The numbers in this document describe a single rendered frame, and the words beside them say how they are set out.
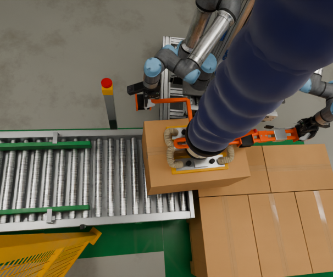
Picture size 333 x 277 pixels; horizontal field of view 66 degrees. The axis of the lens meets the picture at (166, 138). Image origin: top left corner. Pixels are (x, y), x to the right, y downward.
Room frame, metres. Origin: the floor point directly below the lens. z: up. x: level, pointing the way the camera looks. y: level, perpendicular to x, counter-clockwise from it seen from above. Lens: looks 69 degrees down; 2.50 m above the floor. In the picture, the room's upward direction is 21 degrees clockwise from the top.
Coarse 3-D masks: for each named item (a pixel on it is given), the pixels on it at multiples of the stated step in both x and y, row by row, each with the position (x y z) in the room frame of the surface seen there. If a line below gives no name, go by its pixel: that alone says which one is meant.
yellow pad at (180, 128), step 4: (176, 128) 0.63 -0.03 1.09; (180, 128) 0.63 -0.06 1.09; (184, 128) 0.64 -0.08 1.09; (180, 132) 0.61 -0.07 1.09; (184, 132) 0.61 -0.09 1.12; (172, 136) 0.57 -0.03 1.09; (176, 136) 0.58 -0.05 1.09; (180, 136) 0.58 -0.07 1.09; (184, 136) 0.59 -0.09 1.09; (172, 140) 0.55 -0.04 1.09
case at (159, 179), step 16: (144, 128) 0.57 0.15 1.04; (160, 128) 0.60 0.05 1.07; (144, 144) 0.52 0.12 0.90; (160, 144) 0.50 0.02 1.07; (144, 160) 0.46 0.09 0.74; (160, 160) 0.41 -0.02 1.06; (240, 160) 0.59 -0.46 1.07; (160, 176) 0.32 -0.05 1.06; (176, 176) 0.36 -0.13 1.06; (192, 176) 0.39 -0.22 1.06; (208, 176) 0.42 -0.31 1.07; (224, 176) 0.46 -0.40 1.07; (240, 176) 0.50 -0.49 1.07; (160, 192) 0.29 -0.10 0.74
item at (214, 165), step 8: (224, 152) 0.60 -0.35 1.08; (176, 160) 0.44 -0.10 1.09; (184, 160) 0.45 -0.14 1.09; (192, 160) 0.47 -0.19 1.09; (208, 160) 0.51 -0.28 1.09; (216, 160) 0.52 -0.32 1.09; (176, 168) 0.39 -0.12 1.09; (184, 168) 0.41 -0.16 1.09; (192, 168) 0.43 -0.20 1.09; (200, 168) 0.45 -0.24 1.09; (208, 168) 0.47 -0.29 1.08; (216, 168) 0.48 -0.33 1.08; (224, 168) 0.50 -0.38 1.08
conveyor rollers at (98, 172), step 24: (96, 144) 0.50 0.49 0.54; (120, 144) 0.56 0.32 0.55; (0, 168) 0.07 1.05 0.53; (24, 168) 0.13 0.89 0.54; (48, 168) 0.19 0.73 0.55; (72, 168) 0.25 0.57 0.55; (96, 168) 0.32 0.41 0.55; (120, 168) 0.39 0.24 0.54; (144, 168) 0.45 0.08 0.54; (24, 192) -0.02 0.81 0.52; (48, 192) 0.04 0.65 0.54; (72, 192) 0.10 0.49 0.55; (96, 192) 0.16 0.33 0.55; (120, 192) 0.22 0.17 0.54; (144, 192) 0.28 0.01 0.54; (0, 216) -0.22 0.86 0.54; (72, 216) -0.05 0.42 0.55; (96, 216) 0.01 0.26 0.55
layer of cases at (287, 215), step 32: (256, 160) 0.86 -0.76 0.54; (288, 160) 0.96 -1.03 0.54; (320, 160) 1.07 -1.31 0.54; (192, 192) 0.45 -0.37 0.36; (224, 192) 0.50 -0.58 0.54; (256, 192) 0.60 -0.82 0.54; (288, 192) 0.70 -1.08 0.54; (320, 192) 0.80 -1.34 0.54; (192, 224) 0.22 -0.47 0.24; (224, 224) 0.28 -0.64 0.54; (256, 224) 0.36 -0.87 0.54; (288, 224) 0.45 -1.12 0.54; (320, 224) 0.55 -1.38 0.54; (224, 256) 0.07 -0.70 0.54; (256, 256) 0.15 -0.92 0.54; (288, 256) 0.23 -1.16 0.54; (320, 256) 0.31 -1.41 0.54
